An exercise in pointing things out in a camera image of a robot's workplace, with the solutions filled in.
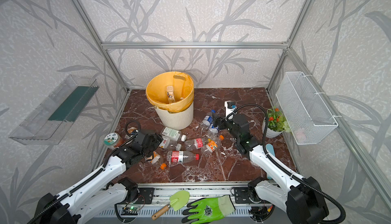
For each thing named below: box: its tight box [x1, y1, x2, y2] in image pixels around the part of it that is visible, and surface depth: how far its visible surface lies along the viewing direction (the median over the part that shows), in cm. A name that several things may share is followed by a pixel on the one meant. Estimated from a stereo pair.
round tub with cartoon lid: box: [103, 132, 121, 150], surface depth 86 cm
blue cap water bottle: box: [201, 109, 217, 131], surface depth 98 cm
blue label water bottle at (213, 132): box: [208, 127, 219, 138], surface depth 96 cm
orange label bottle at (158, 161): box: [150, 151, 168, 171], surface depth 83 cm
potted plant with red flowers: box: [261, 106, 292, 139], surface depth 86 cm
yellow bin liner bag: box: [146, 71, 195, 113], surface depth 91 cm
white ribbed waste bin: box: [145, 92, 194, 131], surface depth 82 cm
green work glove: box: [181, 194, 236, 224], surface depth 70 cm
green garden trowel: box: [152, 190, 190, 221], surface depth 73 cm
